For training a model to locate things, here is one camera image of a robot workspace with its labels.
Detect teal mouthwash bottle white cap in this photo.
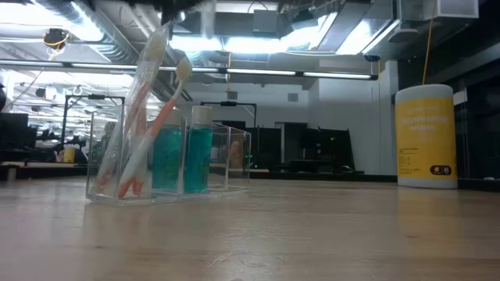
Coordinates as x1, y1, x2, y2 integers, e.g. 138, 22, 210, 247
151, 108, 184, 193
183, 105, 214, 194

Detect clear acrylic organizer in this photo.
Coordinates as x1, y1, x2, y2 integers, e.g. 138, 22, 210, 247
85, 103, 252, 207

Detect grey ceiling box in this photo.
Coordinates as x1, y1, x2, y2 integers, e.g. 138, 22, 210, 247
252, 9, 279, 34

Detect long ceiling light bar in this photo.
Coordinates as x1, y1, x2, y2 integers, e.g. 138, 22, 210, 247
0, 59, 379, 81

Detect person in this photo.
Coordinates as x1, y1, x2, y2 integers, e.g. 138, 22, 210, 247
99, 120, 118, 165

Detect black monitor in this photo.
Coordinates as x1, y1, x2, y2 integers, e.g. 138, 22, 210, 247
0, 112, 30, 151

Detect wooden background table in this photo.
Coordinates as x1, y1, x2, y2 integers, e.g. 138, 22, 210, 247
0, 162, 88, 180

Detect black cabinets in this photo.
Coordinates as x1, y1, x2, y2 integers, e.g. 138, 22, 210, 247
252, 123, 356, 173

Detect white ceiling unit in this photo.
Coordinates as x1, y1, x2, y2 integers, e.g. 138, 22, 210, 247
424, 0, 480, 20

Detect yellow wipes canister white lid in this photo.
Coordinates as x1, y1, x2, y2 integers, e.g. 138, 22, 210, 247
395, 84, 459, 190

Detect black gantry frame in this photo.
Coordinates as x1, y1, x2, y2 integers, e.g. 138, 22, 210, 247
62, 94, 127, 157
201, 101, 258, 128

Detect black ceiling camera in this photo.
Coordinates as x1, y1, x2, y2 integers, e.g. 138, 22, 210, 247
42, 27, 70, 50

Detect yellow hanging cable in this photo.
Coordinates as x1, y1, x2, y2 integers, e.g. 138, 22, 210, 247
423, 0, 437, 85

